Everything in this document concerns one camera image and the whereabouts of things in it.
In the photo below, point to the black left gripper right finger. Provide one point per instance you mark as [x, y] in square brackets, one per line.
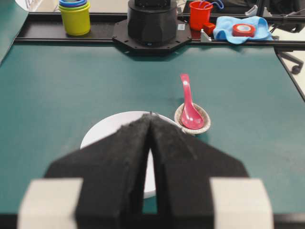
[183, 166]

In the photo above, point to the office chair base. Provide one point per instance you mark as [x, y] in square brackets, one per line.
[296, 69]

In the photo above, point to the yellow-green stacked cups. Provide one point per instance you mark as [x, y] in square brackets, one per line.
[75, 16]

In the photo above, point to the blue cloth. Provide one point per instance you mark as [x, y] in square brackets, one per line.
[224, 25]

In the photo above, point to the white bowl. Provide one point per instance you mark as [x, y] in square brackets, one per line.
[111, 125]

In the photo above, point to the pink plastic spoon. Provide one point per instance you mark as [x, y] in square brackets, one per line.
[190, 116]

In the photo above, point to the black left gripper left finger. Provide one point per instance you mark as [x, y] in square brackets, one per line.
[113, 170]

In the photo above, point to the red plastic cup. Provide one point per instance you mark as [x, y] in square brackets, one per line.
[199, 14]

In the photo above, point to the black aluminium rail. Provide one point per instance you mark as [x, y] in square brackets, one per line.
[48, 28]

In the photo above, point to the red tape roll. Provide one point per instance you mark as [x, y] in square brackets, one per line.
[243, 30]

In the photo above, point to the small red block on rail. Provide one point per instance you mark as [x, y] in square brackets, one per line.
[209, 28]

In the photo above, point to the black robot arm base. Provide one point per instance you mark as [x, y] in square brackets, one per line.
[152, 26]

